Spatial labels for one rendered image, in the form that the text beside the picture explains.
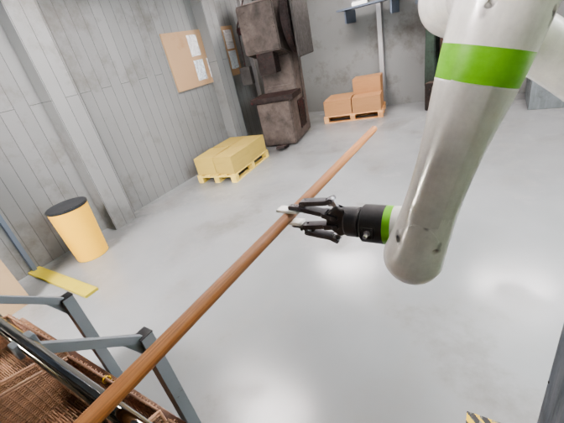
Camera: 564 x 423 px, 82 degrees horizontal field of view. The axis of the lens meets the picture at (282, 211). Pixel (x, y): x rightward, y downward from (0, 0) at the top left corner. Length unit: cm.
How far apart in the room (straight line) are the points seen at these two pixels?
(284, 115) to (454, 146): 530
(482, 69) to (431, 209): 21
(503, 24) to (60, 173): 428
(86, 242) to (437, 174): 369
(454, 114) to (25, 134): 414
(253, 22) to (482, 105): 538
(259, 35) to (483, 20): 533
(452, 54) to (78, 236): 372
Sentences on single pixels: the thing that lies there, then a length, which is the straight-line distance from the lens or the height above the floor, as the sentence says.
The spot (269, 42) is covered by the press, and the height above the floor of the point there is 166.
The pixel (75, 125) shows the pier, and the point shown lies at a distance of 432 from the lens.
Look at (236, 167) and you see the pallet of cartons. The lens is 474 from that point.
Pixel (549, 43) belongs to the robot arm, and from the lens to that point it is 76.
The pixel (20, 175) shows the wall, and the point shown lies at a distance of 431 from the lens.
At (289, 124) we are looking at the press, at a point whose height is 37.
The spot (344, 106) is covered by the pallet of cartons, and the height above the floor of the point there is 30.
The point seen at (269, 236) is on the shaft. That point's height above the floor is 121.
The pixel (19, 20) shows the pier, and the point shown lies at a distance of 434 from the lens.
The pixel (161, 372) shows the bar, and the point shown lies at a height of 80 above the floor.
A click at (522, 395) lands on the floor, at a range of 203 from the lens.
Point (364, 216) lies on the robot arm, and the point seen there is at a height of 123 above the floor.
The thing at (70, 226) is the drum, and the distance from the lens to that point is 388.
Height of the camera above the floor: 162
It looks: 27 degrees down
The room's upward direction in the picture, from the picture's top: 13 degrees counter-clockwise
